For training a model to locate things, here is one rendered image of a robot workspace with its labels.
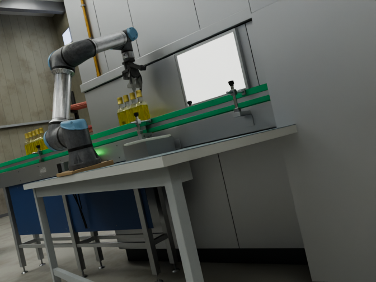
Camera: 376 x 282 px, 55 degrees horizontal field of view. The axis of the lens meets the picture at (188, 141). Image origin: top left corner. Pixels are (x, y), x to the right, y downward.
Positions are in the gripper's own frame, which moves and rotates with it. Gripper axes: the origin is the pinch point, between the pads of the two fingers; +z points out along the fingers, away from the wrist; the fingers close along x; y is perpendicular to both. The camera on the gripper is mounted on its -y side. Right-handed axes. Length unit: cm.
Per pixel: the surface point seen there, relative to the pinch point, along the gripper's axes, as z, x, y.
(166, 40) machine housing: -26.5, -14.8, -18.7
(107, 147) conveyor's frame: 31.2, 16.2, 20.6
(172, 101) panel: 11.5, -11.9, -14.9
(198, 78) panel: 3.6, -12.5, -37.8
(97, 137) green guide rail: 23.2, 14.6, 30.1
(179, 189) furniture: 53, 79, -83
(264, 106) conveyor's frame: 30, 5, -82
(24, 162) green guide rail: 25, 16, 124
